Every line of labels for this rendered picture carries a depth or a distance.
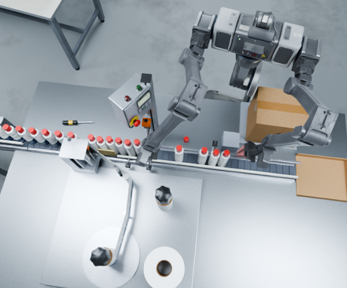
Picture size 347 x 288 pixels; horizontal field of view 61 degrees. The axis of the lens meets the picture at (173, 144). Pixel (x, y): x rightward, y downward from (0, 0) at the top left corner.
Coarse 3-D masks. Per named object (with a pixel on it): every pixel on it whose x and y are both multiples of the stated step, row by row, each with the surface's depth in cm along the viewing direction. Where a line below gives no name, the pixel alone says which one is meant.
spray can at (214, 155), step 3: (213, 150) 159; (216, 150) 159; (213, 153) 158; (216, 153) 158; (219, 153) 163; (210, 156) 165; (213, 156) 161; (216, 156) 160; (219, 156) 162; (210, 159) 167; (213, 159) 163; (216, 159) 163; (210, 162) 171; (213, 162) 168; (216, 162) 170; (210, 165) 175; (213, 165) 173
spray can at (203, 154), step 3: (204, 147) 159; (201, 150) 159; (204, 150) 159; (207, 150) 159; (201, 153) 161; (204, 153) 160; (207, 153) 162; (201, 156) 162; (204, 156) 162; (207, 156) 165; (198, 159) 172; (201, 159) 167; (204, 159) 167; (198, 162) 176; (201, 162) 172; (204, 162) 173
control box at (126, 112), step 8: (128, 80) 130; (136, 80) 129; (120, 88) 128; (128, 88) 128; (144, 88) 128; (112, 96) 127; (120, 96) 127; (136, 96) 127; (112, 104) 129; (120, 104) 125; (128, 104) 125; (136, 104) 129; (152, 104) 143; (120, 112) 130; (128, 112) 128; (136, 112) 135; (144, 112) 142; (120, 120) 142; (128, 120) 134
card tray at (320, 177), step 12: (300, 156) 183; (312, 156) 181; (324, 156) 180; (300, 168) 181; (312, 168) 181; (324, 168) 181; (336, 168) 180; (300, 180) 178; (312, 180) 178; (324, 180) 178; (336, 180) 178; (300, 192) 175; (312, 192) 175; (324, 192) 175; (336, 192) 175
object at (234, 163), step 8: (40, 144) 183; (88, 144) 183; (160, 152) 180; (168, 152) 180; (168, 160) 178; (184, 160) 178; (192, 160) 178; (232, 160) 178; (240, 160) 178; (232, 168) 176; (240, 168) 176; (248, 168) 176; (256, 168) 176; (272, 168) 176; (280, 168) 176; (288, 168) 176; (272, 176) 174
